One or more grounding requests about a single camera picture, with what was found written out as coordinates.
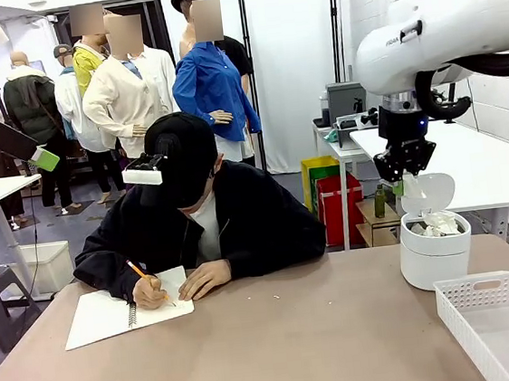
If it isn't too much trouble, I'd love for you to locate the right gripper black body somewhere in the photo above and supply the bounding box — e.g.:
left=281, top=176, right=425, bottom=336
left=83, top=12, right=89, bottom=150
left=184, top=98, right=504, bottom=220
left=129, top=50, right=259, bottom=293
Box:
left=375, top=100, right=433, bottom=161

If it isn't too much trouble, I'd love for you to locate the yellow pencil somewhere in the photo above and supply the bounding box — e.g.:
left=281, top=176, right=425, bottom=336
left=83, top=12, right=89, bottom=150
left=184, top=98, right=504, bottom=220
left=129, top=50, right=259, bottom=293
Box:
left=124, top=254, right=177, bottom=312

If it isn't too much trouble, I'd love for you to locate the white spiral notebook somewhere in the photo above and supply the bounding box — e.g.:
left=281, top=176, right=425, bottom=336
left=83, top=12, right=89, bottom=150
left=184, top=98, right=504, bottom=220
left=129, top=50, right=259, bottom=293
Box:
left=57, top=263, right=199, bottom=352

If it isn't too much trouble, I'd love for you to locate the person's left forearm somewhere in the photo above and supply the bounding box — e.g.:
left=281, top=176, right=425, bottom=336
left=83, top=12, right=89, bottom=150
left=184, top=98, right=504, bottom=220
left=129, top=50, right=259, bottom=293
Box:
left=221, top=232, right=331, bottom=281

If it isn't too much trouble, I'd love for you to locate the person's right forearm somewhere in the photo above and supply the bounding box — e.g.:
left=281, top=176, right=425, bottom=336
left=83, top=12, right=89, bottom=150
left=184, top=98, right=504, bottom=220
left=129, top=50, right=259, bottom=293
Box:
left=70, top=245, right=147, bottom=309

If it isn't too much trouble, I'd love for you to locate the person's right hand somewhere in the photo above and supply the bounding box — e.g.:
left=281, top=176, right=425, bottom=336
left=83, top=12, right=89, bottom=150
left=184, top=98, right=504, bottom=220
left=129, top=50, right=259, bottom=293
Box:
left=130, top=271, right=170, bottom=312

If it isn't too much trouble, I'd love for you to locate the person's left hand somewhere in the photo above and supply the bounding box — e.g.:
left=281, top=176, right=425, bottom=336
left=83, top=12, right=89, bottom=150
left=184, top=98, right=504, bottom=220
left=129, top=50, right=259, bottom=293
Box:
left=175, top=259, right=235, bottom=303

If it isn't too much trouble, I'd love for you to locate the mannequin in dark puffer jacket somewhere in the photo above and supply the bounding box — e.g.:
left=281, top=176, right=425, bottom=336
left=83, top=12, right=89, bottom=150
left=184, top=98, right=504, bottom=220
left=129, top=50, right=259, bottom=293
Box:
left=0, top=46, right=78, bottom=215

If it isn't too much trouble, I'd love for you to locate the green glass bottle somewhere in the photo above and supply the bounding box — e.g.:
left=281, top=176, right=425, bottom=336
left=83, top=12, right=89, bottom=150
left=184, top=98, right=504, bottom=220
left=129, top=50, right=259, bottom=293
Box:
left=371, top=182, right=390, bottom=221

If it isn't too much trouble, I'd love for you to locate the small white side table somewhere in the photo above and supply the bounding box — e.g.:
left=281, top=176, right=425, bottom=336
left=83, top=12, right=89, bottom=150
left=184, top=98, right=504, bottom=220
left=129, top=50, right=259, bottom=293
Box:
left=311, top=117, right=382, bottom=253

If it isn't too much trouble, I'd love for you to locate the grey box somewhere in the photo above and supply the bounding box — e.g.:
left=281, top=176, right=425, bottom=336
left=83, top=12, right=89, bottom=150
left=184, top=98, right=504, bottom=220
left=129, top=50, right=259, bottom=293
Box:
left=323, top=79, right=370, bottom=125

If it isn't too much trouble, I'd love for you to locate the wooden shelf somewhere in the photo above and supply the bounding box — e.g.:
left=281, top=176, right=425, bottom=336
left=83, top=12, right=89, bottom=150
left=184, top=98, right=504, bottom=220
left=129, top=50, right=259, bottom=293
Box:
left=354, top=195, right=403, bottom=250

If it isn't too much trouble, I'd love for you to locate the yellow-green bag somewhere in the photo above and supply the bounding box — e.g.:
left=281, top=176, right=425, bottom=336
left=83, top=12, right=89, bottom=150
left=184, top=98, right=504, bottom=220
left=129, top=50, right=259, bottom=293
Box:
left=300, top=153, right=347, bottom=217

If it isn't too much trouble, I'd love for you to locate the mannequin grey cap white shirt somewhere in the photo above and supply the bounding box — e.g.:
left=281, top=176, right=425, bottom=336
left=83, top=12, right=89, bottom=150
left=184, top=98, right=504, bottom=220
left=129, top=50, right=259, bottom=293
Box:
left=49, top=39, right=118, bottom=207

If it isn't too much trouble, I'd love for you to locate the white round trash bin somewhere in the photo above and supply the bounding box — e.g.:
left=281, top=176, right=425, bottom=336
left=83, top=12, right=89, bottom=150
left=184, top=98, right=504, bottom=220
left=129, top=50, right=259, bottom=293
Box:
left=390, top=169, right=478, bottom=295

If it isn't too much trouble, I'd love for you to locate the mannequin in yellow jacket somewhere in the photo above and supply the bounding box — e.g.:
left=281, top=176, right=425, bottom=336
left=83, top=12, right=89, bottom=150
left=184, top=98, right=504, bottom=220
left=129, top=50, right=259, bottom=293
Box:
left=66, top=1, right=114, bottom=101

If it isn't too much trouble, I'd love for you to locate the white backdrop sheet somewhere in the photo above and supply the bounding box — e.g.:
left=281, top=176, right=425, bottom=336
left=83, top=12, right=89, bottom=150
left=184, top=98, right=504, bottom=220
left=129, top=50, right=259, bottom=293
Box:
left=156, top=0, right=371, bottom=186

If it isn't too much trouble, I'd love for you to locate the mannequin in cream shirt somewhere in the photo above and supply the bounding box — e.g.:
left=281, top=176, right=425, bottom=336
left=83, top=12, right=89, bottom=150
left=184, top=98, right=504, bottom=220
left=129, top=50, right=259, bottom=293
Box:
left=72, top=6, right=190, bottom=200

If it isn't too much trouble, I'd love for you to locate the white storage bin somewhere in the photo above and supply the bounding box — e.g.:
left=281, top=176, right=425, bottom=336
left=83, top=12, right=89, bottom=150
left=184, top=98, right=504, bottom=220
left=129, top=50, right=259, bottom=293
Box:
left=4, top=239, right=77, bottom=299

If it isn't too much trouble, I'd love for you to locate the black backdrop pole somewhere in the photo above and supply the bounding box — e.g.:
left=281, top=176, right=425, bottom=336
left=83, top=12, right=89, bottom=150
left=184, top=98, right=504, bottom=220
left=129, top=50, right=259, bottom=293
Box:
left=150, top=0, right=178, bottom=68
left=327, top=0, right=350, bottom=85
left=236, top=0, right=265, bottom=164

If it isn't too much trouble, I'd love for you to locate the person in black jacket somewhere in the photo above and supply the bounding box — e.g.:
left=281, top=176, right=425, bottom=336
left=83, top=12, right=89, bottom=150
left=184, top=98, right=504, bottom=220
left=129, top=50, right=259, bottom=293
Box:
left=62, top=150, right=332, bottom=310

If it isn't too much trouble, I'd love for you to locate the grey stool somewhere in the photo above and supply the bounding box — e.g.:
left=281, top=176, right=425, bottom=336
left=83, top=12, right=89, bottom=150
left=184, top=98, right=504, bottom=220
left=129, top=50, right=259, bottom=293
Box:
left=0, top=262, right=47, bottom=356

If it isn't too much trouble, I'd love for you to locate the white perforated plastic basket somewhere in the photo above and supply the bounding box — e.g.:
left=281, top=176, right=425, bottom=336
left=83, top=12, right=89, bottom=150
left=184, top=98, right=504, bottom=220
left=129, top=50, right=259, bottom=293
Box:
left=431, top=270, right=509, bottom=381

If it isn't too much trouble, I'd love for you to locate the mannequin in black shirt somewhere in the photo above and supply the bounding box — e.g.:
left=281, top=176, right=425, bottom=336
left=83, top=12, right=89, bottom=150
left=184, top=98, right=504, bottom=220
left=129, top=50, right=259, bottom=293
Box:
left=215, top=32, right=256, bottom=109

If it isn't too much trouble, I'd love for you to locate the black baseball cap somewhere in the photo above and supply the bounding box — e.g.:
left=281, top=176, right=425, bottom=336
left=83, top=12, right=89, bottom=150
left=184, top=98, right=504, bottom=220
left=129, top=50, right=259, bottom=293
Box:
left=130, top=108, right=224, bottom=213

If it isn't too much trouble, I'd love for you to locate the mannequin in blue shirt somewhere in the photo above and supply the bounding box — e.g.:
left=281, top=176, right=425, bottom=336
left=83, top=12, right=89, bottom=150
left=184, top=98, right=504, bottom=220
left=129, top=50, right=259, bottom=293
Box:
left=162, top=0, right=265, bottom=168

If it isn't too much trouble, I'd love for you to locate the thin black hanging cable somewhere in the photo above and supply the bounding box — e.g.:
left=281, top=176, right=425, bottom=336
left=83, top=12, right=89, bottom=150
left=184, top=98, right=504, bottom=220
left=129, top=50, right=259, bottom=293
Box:
left=19, top=175, right=47, bottom=300

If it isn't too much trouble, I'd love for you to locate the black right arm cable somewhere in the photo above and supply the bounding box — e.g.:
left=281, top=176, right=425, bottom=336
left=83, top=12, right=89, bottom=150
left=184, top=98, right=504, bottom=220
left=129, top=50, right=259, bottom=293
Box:
left=411, top=47, right=509, bottom=125

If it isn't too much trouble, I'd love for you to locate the white head-mounted camera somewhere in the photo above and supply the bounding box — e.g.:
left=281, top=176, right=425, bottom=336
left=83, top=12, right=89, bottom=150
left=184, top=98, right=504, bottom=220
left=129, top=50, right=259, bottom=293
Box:
left=117, top=133, right=172, bottom=190

